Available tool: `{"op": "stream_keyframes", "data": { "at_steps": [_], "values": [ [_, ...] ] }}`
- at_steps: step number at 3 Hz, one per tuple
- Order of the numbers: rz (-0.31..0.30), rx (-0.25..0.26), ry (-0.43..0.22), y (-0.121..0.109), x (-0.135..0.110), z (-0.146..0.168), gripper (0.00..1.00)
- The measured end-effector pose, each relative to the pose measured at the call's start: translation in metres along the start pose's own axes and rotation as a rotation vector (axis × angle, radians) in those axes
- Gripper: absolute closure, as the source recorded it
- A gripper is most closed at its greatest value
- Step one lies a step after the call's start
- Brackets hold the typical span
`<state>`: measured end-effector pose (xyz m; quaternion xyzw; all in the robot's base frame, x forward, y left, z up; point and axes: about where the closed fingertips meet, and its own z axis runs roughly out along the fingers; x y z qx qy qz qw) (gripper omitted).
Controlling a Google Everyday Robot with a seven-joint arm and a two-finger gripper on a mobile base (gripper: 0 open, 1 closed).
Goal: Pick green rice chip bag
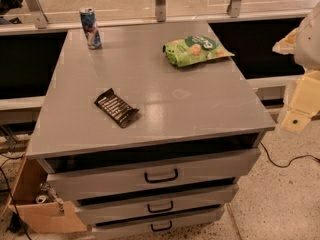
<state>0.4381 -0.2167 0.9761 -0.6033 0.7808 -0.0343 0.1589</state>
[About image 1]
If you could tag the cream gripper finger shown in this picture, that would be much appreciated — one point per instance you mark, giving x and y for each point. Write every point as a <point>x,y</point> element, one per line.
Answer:
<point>303,102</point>
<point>287,44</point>

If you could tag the green rice chip bag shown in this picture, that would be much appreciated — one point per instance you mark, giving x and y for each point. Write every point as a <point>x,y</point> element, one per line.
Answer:
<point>193,50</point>

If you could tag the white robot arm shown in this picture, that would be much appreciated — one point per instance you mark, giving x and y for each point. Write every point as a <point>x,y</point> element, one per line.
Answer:
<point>307,46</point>

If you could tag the grey drawer cabinet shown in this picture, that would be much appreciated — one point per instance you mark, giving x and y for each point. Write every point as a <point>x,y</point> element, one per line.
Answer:
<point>141,146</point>

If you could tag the dark brown snack packet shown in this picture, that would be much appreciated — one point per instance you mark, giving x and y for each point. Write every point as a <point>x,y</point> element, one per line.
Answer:
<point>116,108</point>

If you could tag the blue soda can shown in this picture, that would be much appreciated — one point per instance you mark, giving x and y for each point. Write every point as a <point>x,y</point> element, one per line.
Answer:
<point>89,26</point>

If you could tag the bottom grey drawer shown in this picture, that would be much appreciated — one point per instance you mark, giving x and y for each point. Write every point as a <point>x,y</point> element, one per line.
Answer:
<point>141,226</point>

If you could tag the grey drawer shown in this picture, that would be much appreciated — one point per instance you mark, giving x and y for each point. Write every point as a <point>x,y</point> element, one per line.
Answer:
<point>132,208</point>
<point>107,181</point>
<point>141,226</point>

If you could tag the top grey drawer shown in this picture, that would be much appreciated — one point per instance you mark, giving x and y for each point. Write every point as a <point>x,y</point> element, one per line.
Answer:
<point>107,181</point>

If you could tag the middle grey drawer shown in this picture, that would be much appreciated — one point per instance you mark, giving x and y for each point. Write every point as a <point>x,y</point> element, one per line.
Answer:
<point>132,208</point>

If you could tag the small white tape roll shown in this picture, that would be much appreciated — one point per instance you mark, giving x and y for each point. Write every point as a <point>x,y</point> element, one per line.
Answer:
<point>41,199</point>

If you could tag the wooden box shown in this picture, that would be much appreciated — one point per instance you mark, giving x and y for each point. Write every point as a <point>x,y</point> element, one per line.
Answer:
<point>47,217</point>

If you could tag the metal railing frame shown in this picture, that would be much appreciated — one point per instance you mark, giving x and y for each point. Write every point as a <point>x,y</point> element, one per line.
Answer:
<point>160,4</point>

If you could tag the black top drawer handle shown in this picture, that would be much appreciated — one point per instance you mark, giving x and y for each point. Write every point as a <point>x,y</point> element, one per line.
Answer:
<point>155,179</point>

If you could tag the black drawer handle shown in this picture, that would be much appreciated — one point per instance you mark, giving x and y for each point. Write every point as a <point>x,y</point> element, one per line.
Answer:
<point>155,179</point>
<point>161,227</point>
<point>160,207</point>

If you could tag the black middle drawer handle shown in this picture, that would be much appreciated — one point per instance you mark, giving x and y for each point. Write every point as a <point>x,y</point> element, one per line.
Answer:
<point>160,207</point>

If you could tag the black bottom drawer handle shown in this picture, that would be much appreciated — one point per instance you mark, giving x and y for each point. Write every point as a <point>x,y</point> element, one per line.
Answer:
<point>161,227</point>

